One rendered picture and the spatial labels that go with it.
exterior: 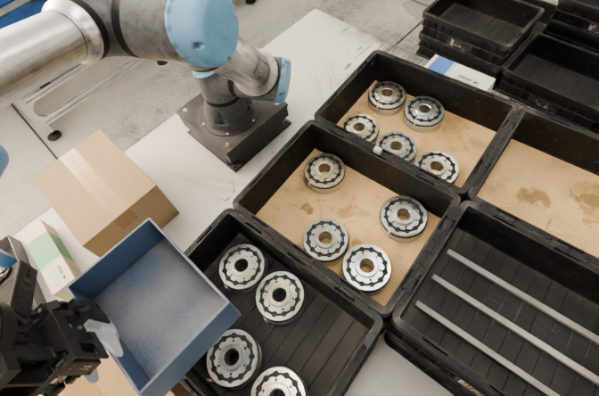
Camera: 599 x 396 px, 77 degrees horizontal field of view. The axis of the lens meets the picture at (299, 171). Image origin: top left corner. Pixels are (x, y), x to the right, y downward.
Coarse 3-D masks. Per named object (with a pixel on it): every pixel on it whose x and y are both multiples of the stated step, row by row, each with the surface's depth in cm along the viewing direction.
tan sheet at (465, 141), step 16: (352, 112) 106; (368, 112) 106; (400, 112) 104; (448, 112) 103; (384, 128) 102; (400, 128) 101; (448, 128) 100; (464, 128) 99; (480, 128) 98; (416, 144) 98; (432, 144) 97; (448, 144) 97; (464, 144) 96; (480, 144) 96; (464, 160) 94; (464, 176) 91
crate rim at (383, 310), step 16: (304, 128) 92; (320, 128) 92; (288, 144) 90; (352, 144) 88; (272, 160) 88; (384, 160) 85; (256, 176) 86; (416, 176) 83; (448, 192) 79; (240, 208) 82; (448, 208) 77; (256, 224) 80; (288, 240) 77; (432, 240) 73; (304, 256) 75; (416, 272) 70; (352, 288) 71; (400, 288) 70; (368, 304) 68
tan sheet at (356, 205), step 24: (288, 192) 95; (312, 192) 94; (336, 192) 93; (360, 192) 92; (384, 192) 92; (264, 216) 92; (288, 216) 91; (312, 216) 90; (336, 216) 90; (360, 216) 89; (432, 216) 87; (360, 240) 86; (384, 240) 85; (336, 264) 83; (408, 264) 81
